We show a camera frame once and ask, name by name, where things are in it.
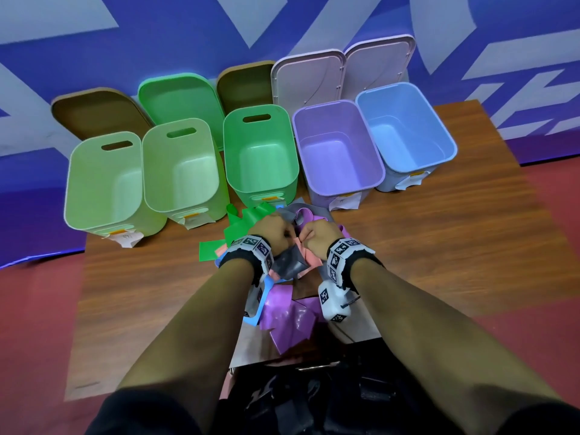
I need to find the large light green bin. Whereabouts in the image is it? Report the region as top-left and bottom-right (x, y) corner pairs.
(64, 131), (168, 237)

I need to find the pale pink bin lid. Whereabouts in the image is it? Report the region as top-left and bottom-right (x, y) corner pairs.
(271, 49), (347, 118)
(343, 34), (417, 102)

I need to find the person's black clothing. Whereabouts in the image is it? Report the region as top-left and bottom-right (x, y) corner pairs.
(85, 339), (580, 435)

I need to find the person's left hand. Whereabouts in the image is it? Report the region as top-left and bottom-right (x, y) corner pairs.
(247, 213), (296, 257)

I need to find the wrist camera with markers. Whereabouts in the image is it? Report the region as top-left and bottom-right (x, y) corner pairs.
(317, 237), (386, 323)
(219, 234), (275, 318)

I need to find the blue plastic bin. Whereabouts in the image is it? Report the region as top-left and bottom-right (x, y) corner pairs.
(355, 82), (458, 193)

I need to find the person's right forearm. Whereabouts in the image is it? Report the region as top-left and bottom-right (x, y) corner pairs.
(349, 258), (562, 435)

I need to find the crumpled purple sheet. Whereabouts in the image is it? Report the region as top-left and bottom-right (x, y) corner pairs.
(258, 284), (328, 355)

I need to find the green bin lid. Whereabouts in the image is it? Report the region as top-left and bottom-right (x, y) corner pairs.
(137, 72), (226, 152)

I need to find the pink paper sheet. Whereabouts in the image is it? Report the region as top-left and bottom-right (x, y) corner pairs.
(295, 239), (324, 279)

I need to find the left wrist camera with markers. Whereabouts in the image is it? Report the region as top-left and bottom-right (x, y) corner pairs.
(219, 234), (275, 318)

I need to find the person's left forearm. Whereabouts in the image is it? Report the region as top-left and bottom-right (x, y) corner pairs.
(117, 257), (255, 433)

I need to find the green plastic bin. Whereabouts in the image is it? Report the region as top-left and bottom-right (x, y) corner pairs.
(223, 104), (300, 209)

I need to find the purple plastic bin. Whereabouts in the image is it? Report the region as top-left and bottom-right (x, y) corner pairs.
(292, 100), (386, 210)

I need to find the green paper strip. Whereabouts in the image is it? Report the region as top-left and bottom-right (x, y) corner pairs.
(199, 240), (227, 263)

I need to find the green paper sheet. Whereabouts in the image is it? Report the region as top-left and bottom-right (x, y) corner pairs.
(224, 201), (278, 245)

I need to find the white paper label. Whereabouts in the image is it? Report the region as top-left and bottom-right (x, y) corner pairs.
(174, 213), (217, 230)
(395, 170), (431, 191)
(328, 192), (363, 211)
(106, 229), (144, 249)

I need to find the person's right hand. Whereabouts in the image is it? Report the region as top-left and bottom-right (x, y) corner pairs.
(298, 219), (345, 261)

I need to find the purple paper sheet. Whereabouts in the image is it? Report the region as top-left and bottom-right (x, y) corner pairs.
(295, 207), (352, 238)

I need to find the large brown bin lid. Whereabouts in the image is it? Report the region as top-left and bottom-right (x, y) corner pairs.
(51, 87), (155, 141)

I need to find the grey foil sheet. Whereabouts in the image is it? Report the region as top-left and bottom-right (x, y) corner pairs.
(271, 204), (337, 282)

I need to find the right wrist camera with markers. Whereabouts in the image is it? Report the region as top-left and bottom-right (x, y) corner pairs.
(317, 237), (386, 323)

